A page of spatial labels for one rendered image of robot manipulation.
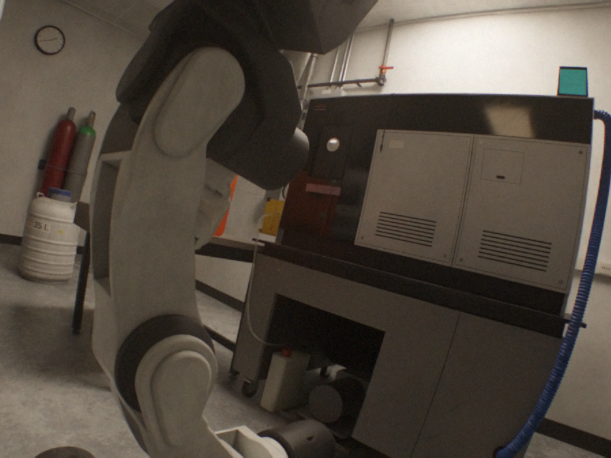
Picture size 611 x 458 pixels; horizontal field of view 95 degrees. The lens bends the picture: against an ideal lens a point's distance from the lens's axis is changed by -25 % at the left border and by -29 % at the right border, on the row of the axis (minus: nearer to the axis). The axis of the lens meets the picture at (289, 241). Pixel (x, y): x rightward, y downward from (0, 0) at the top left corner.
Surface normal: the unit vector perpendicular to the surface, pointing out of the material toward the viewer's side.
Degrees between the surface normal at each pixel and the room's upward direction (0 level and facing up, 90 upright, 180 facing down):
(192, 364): 90
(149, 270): 90
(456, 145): 90
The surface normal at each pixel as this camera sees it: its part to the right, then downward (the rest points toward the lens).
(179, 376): 0.70, 0.18
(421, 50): -0.64, -0.14
